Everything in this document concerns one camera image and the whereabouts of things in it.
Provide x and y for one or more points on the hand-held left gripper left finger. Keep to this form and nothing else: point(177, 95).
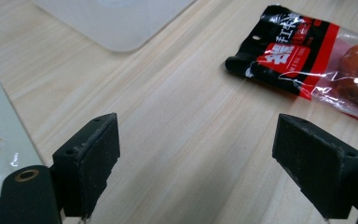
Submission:
point(87, 161)

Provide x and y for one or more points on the green white snack packet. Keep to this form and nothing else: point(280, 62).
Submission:
point(0, 124)

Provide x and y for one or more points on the red black snack packet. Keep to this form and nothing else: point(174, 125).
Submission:
point(279, 59)

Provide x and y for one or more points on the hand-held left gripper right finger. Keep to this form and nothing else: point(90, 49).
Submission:
point(317, 161)

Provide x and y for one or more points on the clear plastic container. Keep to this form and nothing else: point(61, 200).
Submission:
point(121, 25)

